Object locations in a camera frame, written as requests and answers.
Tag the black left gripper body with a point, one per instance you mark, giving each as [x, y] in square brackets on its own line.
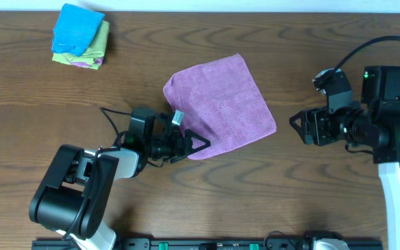
[162, 147]

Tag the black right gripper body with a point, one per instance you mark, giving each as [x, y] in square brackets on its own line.
[328, 128]

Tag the purple microfiber cloth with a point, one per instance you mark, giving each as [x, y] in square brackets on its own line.
[222, 103]

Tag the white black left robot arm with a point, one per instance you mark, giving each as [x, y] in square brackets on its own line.
[72, 196]

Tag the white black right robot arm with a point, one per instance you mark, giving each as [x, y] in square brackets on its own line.
[371, 125]

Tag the pink folded cloth in stack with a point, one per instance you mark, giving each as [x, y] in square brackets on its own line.
[92, 64]

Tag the green folded cloth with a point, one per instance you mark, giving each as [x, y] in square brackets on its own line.
[96, 49]

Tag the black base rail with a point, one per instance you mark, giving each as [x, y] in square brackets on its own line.
[276, 242]

